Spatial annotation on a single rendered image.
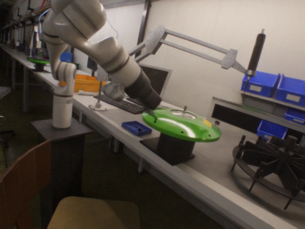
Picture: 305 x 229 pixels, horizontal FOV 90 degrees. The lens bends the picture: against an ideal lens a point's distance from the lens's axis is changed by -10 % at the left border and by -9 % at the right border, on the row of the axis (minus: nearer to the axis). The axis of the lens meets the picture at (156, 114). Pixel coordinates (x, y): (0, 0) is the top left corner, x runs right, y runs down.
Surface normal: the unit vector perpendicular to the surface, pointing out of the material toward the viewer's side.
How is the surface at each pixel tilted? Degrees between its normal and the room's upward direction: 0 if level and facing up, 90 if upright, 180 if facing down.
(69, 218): 0
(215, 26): 90
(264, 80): 90
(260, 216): 0
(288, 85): 90
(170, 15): 90
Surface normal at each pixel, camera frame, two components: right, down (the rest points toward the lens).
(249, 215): -0.67, 0.06
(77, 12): 0.11, 0.19
